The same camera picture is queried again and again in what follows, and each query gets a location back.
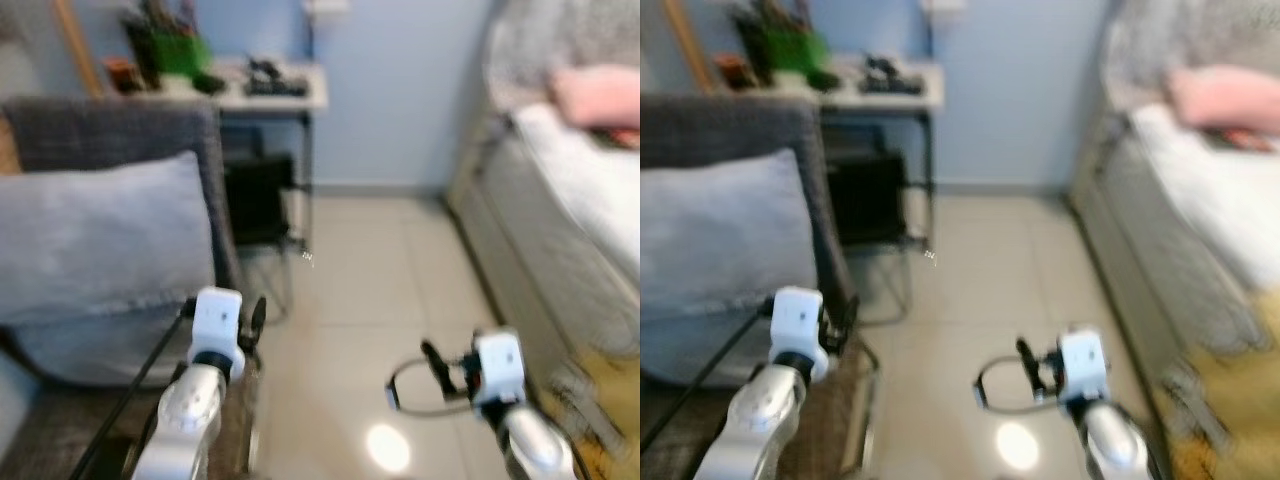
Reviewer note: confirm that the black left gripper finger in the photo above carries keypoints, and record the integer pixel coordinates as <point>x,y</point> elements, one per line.
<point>258,315</point>
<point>848,315</point>

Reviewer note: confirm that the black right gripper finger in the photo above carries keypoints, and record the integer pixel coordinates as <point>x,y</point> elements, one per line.
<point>1027,362</point>
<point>435,365</point>

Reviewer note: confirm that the pink pillow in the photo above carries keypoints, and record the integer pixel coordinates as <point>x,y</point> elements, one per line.
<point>600,95</point>
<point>1230,95</point>

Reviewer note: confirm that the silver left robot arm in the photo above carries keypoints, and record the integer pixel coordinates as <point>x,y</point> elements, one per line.
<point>185,420</point>
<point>765,420</point>

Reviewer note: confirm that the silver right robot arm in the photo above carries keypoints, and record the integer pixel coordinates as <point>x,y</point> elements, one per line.
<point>1110,445</point>
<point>530,445</point>

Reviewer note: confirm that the black folding chair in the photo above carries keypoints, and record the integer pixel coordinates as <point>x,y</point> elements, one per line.
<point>870,200</point>
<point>255,200</point>

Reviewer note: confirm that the yellow cartoon print blanket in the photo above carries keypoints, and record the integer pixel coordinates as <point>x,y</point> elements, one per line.
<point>1230,400</point>
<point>600,400</point>

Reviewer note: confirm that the grey cushion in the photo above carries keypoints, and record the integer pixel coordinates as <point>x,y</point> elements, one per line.
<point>720,240</point>
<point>100,240</point>

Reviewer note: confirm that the grey quilted bed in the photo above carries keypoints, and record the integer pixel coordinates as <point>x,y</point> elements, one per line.
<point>540,230</point>
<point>1160,230</point>

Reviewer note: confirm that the grey woven sofa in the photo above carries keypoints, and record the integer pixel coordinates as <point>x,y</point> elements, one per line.
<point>730,125</point>
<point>110,125</point>

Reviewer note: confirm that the white black-framed side table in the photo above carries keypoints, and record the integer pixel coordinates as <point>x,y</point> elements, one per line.
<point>300,95</point>
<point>920,90</point>

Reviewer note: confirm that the large black device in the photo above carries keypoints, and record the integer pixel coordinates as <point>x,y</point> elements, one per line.
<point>275,82</point>
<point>890,78</point>

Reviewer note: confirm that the small black item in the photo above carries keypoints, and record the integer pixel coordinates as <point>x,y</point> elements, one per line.
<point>208,82</point>
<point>825,78</point>

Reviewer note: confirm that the white bed sheet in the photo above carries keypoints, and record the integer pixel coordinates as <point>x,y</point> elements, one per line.
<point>590,170</point>
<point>1210,170</point>

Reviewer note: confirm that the small orange item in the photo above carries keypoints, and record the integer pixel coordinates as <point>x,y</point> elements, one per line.
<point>122,75</point>
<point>735,70</point>

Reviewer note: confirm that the wooden pole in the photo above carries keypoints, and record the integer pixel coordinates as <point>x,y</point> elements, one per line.
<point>690,40</point>
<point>75,45</point>

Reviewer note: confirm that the beige printed headboard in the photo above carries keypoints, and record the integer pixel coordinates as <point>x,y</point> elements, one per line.
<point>1150,50</point>
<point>540,50</point>

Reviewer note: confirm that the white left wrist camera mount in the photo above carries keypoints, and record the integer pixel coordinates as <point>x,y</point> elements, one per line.
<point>215,320</point>
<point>800,320</point>

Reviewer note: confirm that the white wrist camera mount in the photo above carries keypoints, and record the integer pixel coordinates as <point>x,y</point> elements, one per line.
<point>215,320</point>
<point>800,320</point>
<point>1085,365</point>
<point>497,365</point>

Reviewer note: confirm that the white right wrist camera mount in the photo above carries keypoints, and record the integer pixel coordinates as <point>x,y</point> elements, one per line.
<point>1085,365</point>
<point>497,365</point>

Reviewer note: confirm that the white wall socket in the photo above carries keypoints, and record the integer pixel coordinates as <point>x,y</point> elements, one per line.
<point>945,8</point>
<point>325,8</point>

